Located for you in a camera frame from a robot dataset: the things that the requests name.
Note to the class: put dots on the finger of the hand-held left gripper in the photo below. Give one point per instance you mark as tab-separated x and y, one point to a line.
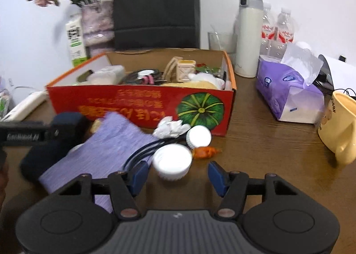
52	133

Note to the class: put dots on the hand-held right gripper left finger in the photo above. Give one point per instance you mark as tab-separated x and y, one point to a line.
139	176

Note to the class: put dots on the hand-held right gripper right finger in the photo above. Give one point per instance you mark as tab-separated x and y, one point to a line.
217	177

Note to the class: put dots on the orange candy wrapper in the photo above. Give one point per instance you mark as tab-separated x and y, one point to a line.
204	152

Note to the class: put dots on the navy zip case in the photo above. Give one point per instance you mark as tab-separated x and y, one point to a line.
36	159

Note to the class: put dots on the white round lid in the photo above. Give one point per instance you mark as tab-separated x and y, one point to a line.
199	136

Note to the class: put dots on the purple woven cloth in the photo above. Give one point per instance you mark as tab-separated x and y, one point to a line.
105	145

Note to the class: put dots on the red cardboard box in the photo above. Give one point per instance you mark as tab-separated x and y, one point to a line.
133	103

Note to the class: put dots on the yellow and white plush toy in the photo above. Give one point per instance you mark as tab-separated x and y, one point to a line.
200	83

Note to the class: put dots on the red rose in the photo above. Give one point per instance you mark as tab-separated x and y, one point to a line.
207	69

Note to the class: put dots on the beige wooden toy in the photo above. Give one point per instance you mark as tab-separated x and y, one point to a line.
180	70

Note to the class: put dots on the wooden desk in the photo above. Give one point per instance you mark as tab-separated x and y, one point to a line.
264	153

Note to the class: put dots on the green and white milk carton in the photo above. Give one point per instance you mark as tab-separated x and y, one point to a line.
75	42

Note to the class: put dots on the purple tissue pack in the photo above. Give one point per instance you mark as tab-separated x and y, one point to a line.
289	95

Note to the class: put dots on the purple textured vase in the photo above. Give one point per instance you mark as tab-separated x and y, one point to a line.
97	25

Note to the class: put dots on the yellow mug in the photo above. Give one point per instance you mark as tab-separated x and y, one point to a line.
339	128

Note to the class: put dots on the clear glass cup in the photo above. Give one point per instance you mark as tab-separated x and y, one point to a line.
221	42

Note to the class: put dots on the white thermos bottle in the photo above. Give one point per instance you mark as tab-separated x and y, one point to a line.
247	42

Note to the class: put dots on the clear water bottle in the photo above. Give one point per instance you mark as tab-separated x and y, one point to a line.
286	31
269	31

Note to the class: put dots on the white round lamp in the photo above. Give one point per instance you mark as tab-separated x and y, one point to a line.
303	45

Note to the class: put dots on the black paper bag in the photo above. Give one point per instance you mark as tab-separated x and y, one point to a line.
155	6

